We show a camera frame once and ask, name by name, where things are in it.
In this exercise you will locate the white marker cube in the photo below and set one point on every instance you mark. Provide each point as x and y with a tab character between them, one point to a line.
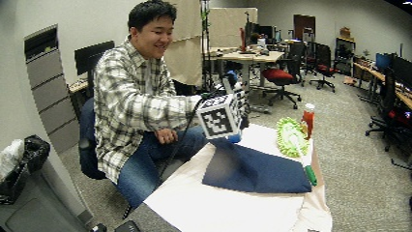
218	117

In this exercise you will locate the red-seat office chair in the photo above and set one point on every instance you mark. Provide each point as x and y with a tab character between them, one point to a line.
278	75

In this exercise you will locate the green fluffy duster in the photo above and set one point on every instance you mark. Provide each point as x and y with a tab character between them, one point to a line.
292	138

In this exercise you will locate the red bottle with white cap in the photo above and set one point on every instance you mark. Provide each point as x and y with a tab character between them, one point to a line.
308	121

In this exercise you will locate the the person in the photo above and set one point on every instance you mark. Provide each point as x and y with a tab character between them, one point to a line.
128	96

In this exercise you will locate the navy blue cloth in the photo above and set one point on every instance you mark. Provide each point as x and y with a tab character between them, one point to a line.
253	167

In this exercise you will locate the black stand pole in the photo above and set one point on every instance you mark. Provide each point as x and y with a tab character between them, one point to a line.
205	48

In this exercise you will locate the red upright object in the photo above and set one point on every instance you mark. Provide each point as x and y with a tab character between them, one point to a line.
242	40

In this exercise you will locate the beige partition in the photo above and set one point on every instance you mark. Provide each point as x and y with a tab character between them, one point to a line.
184	54

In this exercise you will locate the black and red office chair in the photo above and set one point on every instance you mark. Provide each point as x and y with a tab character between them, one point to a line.
324	64

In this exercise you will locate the dark desk monitor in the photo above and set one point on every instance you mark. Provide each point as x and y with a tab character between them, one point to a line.
249	32

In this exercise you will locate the white tablecloth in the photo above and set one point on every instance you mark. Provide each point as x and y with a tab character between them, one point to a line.
214	206

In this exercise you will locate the flat black device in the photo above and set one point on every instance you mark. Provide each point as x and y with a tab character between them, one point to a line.
128	226

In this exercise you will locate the black shelf unit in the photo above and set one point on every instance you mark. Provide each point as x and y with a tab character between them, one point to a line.
344	54

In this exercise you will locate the brown door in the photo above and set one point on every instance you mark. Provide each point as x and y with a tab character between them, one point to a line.
304	24

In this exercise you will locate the black bag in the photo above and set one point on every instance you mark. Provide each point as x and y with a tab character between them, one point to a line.
32	154

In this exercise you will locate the grey filing cabinet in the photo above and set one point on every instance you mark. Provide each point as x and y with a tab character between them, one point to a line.
49	87

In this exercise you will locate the long wooden desk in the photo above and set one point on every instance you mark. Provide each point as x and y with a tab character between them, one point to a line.
377	75

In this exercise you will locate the cardboard box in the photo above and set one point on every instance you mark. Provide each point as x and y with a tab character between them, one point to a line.
344	33

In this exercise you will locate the black swivel chair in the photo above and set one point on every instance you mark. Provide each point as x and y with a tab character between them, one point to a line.
388	106

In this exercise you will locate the blue-lit monitor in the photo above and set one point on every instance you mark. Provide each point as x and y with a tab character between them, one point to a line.
382	61

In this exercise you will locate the white plastic bag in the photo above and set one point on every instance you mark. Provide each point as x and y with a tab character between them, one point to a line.
10	158

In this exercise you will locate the grey low cabinet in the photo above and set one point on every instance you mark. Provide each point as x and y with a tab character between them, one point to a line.
33	209

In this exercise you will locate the large black monitor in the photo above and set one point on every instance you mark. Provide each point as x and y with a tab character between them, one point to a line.
402	71

